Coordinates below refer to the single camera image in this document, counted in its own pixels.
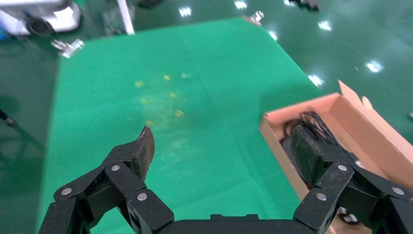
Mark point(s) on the dark object on floor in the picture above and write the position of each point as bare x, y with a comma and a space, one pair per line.
306, 4

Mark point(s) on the white upright pole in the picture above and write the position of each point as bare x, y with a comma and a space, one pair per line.
125, 16

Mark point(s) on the green table cloth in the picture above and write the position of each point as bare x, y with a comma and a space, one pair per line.
209, 80

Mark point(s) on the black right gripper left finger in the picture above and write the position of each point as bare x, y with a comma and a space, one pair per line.
127, 184

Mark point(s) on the white wheeled machine base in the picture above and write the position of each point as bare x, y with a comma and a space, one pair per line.
48, 14

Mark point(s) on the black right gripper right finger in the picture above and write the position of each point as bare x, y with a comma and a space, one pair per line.
306, 155

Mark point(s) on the silver cloth clamp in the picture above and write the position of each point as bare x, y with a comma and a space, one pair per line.
256, 16
69, 48

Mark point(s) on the open brown cardboard box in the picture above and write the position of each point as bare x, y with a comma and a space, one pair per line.
374, 135

